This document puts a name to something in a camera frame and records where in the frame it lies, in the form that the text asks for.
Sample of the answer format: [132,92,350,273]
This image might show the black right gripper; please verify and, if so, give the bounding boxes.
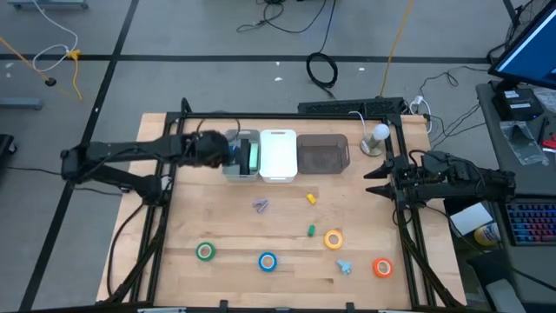
[363,154,426,212]

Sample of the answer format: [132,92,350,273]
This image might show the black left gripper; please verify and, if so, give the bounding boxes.
[186,129,239,170]

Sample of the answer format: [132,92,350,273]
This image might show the mint green stapler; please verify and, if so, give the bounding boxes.
[248,142,261,173]

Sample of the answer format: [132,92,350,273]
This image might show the yellow tape roll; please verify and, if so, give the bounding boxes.
[323,229,345,251]

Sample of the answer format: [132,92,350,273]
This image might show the green tape roll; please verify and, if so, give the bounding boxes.
[195,241,217,263]

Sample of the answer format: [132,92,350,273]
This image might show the blue tape roll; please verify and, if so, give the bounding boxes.
[257,251,279,273]

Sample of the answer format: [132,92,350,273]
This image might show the orange tape roll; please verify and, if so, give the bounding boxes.
[372,256,394,279]

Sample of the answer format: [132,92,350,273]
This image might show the grey plastic bin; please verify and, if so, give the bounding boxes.
[222,129,261,183]

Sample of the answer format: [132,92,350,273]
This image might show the white plastic bin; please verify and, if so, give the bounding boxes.
[259,129,300,184]

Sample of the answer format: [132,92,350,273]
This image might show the white bulb lamp wooden base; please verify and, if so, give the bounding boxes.
[359,123,391,157]

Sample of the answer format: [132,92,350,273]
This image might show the brown translucent plastic bin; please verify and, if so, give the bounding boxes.
[296,133,351,176]

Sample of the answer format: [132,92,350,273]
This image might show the black power strip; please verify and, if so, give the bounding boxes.
[297,97,407,118]

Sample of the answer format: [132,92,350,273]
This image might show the white paper box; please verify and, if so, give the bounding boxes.
[449,202,494,238]

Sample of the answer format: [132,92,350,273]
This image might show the yellow wipes canister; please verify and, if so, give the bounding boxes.
[473,222,503,248]

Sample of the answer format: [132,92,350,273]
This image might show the clear plastic bag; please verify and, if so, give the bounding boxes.
[499,120,549,166]

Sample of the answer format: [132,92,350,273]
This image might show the black mini computer box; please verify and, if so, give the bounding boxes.
[492,88,544,122]

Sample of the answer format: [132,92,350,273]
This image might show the grey side desk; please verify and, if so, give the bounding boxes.
[475,80,556,313]

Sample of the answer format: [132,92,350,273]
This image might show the backlit computer keyboard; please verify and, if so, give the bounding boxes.
[506,202,556,247]

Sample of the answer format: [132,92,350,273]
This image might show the black computer monitor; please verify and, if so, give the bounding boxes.
[488,2,556,91]

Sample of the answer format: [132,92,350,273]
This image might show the grey furniture foot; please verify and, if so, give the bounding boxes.
[6,0,88,10]
[0,97,43,110]

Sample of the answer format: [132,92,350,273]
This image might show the black chair base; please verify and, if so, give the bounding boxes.
[0,133,17,164]

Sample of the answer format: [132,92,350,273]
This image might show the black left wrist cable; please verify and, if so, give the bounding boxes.
[197,117,242,144]

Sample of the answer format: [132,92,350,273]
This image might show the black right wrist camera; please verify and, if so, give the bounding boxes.
[421,150,455,175]

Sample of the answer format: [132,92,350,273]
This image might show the white power adapter cable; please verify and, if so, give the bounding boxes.
[407,95,434,135]

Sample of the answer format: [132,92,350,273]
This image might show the coiled black floor cable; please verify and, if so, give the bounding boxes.
[306,51,339,99]

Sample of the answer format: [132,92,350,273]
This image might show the tangled black desk cables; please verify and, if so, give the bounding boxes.
[419,64,492,151]

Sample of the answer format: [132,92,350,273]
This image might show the yellow hanging cable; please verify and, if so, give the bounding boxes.
[0,36,53,83]
[380,0,416,99]

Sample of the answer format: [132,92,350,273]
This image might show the loose black floor cables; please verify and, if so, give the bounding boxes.
[236,0,338,53]

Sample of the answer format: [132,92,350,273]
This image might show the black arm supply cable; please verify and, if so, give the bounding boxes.
[106,202,147,301]

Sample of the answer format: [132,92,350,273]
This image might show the yellow knotted floor cord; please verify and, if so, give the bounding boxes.
[67,49,84,101]

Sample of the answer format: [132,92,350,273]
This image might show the white floor cable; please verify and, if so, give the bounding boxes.
[32,0,80,73]

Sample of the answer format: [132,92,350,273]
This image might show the thin black floor cable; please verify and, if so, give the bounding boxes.
[6,166,127,196]

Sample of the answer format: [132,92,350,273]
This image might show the black wire fan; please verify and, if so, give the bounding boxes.
[503,0,548,47]

